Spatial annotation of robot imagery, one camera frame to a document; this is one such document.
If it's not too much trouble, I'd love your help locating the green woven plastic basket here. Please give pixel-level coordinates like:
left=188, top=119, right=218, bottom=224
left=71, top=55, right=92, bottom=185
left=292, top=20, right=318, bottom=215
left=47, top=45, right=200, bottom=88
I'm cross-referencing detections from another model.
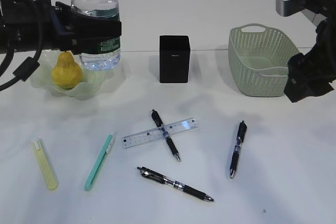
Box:
left=228, top=24, right=300, bottom=97

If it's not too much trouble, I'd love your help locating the black square pen holder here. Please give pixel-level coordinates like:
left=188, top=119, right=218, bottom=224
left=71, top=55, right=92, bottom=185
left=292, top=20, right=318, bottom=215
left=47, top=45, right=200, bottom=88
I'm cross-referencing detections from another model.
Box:
left=159, top=35, right=191, bottom=83

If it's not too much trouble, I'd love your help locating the black pen at front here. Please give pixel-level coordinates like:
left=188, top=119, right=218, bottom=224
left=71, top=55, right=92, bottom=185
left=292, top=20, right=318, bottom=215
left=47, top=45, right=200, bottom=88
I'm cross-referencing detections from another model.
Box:
left=137, top=167, right=214, bottom=202

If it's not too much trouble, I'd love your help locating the yellow pear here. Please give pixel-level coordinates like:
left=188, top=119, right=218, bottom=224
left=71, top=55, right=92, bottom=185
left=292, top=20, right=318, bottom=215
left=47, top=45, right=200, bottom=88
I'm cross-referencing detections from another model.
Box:
left=52, top=51, right=82, bottom=89

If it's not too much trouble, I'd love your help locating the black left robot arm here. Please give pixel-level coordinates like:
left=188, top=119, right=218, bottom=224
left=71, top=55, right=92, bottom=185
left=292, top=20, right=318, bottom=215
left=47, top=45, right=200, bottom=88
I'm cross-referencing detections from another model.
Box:
left=1, top=0, right=122, bottom=54

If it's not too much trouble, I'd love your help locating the clear water bottle green label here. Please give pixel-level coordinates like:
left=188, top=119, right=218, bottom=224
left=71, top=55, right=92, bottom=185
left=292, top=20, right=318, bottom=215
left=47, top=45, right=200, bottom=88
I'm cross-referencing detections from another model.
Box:
left=71, top=0, right=121, bottom=71

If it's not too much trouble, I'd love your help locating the dark blue pen at right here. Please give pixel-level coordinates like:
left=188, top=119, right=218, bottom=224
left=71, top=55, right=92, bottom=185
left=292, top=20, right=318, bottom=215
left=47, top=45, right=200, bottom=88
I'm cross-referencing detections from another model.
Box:
left=229, top=121, right=247, bottom=179

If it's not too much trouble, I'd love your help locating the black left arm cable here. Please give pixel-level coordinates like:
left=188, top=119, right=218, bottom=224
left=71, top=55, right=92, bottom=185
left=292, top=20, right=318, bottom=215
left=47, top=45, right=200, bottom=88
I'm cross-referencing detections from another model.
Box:
left=0, top=3, right=44, bottom=92

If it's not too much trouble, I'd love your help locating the transparent plastic ruler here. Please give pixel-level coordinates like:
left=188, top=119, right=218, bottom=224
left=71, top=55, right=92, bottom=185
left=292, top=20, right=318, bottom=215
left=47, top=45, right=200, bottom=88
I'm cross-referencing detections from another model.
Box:
left=121, top=118, right=198, bottom=149

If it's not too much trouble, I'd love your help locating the black pen on ruler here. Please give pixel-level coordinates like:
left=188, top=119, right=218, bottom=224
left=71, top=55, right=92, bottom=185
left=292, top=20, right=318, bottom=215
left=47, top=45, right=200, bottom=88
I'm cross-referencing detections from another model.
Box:
left=151, top=109, right=181, bottom=162

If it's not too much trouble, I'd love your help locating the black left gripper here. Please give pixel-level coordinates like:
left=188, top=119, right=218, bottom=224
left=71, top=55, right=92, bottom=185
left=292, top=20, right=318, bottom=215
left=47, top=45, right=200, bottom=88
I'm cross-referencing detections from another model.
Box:
left=31, top=0, right=122, bottom=55

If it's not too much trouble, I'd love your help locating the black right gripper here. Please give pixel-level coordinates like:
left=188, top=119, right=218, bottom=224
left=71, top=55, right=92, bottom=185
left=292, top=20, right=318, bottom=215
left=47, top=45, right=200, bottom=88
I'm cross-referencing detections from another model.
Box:
left=284, top=19, right=335, bottom=103

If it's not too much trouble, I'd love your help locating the green wavy glass plate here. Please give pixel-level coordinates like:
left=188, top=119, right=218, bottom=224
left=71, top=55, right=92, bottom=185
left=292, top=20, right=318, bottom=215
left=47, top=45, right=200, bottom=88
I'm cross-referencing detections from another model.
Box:
left=29, top=50, right=126, bottom=100

